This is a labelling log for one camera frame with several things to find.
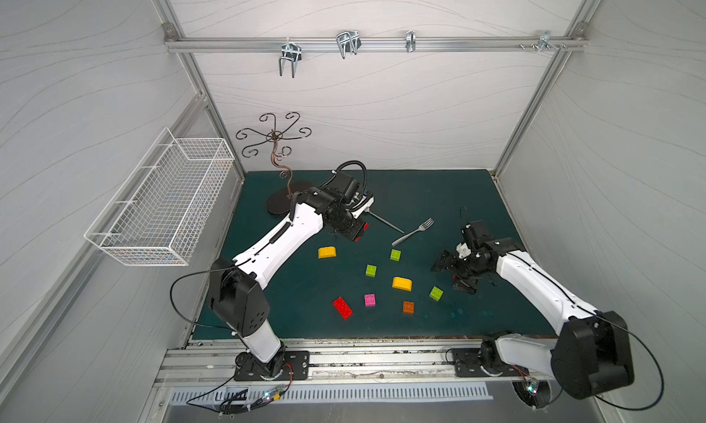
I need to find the small metal clip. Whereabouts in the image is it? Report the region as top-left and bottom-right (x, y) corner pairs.
(406, 31), (417, 53)

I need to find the white vent strip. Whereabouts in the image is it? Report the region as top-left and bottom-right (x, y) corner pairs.
(169, 382), (493, 408)

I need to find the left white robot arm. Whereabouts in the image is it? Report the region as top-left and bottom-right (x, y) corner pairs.
(207, 171), (374, 377)

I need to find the white wire basket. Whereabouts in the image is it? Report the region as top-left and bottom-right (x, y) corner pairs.
(84, 128), (235, 267)

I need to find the pink brick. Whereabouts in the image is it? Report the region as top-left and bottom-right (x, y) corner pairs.
(364, 294), (376, 307)

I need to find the silver metal spoon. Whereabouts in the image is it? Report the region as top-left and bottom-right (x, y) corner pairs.
(367, 210), (406, 235)

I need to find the green table mat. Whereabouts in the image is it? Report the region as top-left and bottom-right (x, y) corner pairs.
(192, 168), (557, 341)

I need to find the small red brick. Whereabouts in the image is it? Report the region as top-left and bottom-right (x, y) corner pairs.
(354, 223), (369, 242)

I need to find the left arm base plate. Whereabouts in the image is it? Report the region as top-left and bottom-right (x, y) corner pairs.
(233, 349), (310, 382)

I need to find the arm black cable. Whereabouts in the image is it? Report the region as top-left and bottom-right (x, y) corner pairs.
(592, 309), (666, 412)
(168, 267), (244, 331)

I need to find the metal hook clamp left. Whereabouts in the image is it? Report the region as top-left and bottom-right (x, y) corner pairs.
(279, 42), (303, 78)

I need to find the metal bracket right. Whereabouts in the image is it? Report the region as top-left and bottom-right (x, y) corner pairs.
(518, 31), (568, 53)

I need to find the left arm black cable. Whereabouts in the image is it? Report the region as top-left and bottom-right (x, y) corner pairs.
(168, 267), (244, 331)

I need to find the metal hook clamp centre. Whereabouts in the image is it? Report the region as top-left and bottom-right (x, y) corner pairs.
(336, 31), (361, 59)

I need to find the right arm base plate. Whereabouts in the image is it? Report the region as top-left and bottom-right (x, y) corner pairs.
(445, 344), (529, 378)

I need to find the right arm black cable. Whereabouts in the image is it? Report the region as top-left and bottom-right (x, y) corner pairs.
(592, 309), (666, 412)

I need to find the brown metal hook stand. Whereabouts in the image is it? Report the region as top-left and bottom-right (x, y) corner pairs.
(235, 111), (314, 215)

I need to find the long red brick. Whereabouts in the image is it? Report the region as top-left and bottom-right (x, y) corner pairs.
(333, 297), (353, 320)

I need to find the yellow curved brick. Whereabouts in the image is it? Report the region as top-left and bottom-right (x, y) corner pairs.
(317, 246), (336, 259)
(392, 277), (413, 292)

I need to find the orange brick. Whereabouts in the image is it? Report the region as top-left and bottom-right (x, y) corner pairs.
(403, 301), (415, 314)

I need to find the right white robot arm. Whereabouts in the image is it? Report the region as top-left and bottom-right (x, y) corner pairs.
(431, 221), (634, 399)

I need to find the metal hook clamp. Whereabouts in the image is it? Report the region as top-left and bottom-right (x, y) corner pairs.
(279, 42), (303, 78)
(336, 31), (361, 59)

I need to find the aluminium crossbar rail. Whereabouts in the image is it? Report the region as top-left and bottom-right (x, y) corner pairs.
(165, 35), (589, 54)

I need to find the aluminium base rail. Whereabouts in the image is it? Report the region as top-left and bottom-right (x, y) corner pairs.
(153, 337), (558, 388)

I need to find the silver metal fork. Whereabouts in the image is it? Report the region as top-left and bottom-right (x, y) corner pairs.
(392, 218), (434, 248)

